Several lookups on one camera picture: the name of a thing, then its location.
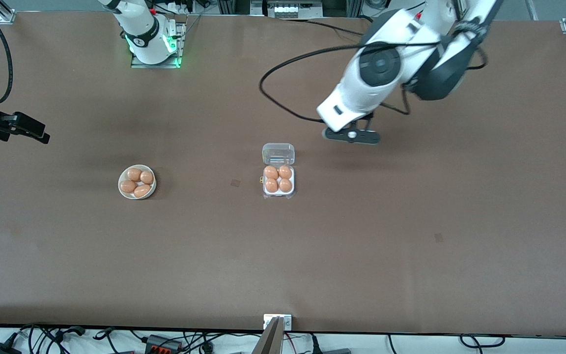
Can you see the clear plastic egg box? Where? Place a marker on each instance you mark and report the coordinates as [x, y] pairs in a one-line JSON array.
[[278, 153]]

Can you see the brown egg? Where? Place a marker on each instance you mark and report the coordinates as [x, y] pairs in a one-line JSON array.
[[285, 185], [271, 172], [141, 191], [271, 185], [147, 177], [128, 186], [285, 171], [134, 174]]

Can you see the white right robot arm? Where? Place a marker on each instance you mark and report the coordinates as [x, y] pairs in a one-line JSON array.
[[145, 42]]

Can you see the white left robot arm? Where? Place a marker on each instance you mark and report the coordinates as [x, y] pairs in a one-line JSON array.
[[361, 93]]

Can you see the white round bowl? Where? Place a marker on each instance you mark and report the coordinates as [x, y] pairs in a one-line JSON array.
[[130, 196]]

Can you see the white power strip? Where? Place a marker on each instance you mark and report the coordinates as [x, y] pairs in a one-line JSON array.
[[293, 9]]

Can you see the black power adapter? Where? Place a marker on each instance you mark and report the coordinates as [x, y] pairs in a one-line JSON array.
[[0, 349]]

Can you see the black plug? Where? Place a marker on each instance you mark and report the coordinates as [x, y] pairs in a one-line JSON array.
[[315, 346]]

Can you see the grey metal beam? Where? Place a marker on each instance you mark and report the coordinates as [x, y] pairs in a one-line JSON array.
[[269, 341]]

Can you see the black orange connector block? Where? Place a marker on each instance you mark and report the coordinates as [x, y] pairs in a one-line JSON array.
[[162, 344]]

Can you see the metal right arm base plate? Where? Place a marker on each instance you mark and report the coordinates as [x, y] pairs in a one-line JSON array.
[[140, 65]]

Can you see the silver mounting bracket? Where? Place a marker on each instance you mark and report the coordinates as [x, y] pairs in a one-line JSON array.
[[287, 321]]

